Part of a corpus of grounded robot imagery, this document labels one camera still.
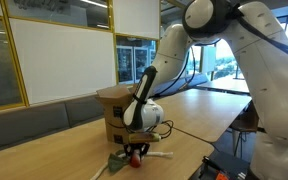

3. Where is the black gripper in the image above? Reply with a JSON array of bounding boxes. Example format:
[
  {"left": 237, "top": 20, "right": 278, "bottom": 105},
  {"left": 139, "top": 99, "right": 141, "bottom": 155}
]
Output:
[{"left": 123, "top": 142, "right": 151, "bottom": 165}]

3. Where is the red radish plush toy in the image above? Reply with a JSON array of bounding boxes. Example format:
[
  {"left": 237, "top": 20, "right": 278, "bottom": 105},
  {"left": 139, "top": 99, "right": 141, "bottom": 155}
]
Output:
[{"left": 107, "top": 149, "right": 144, "bottom": 174}]

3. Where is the white braided rope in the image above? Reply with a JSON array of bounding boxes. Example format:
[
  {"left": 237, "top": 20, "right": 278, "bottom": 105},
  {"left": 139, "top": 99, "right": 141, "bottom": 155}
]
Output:
[{"left": 90, "top": 151, "right": 174, "bottom": 180}]

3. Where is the brown cardboard shipping box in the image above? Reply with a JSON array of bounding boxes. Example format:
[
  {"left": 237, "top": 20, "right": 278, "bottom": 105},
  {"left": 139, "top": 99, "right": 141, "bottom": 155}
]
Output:
[{"left": 95, "top": 83, "right": 145, "bottom": 145}]

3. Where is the chair with metal legs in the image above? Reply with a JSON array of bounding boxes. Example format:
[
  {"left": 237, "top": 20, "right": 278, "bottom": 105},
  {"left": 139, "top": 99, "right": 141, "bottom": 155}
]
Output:
[{"left": 228, "top": 106, "right": 260, "bottom": 158}]

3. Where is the grey upholstered bench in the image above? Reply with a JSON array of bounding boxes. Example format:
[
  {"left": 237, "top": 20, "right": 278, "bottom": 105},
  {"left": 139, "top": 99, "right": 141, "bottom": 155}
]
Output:
[{"left": 0, "top": 72, "right": 209, "bottom": 156}]

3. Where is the black clamp orange handle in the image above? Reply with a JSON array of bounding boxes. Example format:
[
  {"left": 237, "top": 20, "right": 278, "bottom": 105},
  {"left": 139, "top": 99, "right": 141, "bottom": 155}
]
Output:
[{"left": 201, "top": 155, "right": 219, "bottom": 175}]

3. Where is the large white wall panel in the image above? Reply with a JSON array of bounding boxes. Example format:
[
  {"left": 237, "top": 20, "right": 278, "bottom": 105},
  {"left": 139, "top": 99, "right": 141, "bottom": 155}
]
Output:
[{"left": 9, "top": 18, "right": 117, "bottom": 105}]

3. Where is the yellow partition frame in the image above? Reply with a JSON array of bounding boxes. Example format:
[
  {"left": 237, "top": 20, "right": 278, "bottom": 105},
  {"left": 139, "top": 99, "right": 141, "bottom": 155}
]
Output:
[{"left": 0, "top": 0, "right": 162, "bottom": 114}]

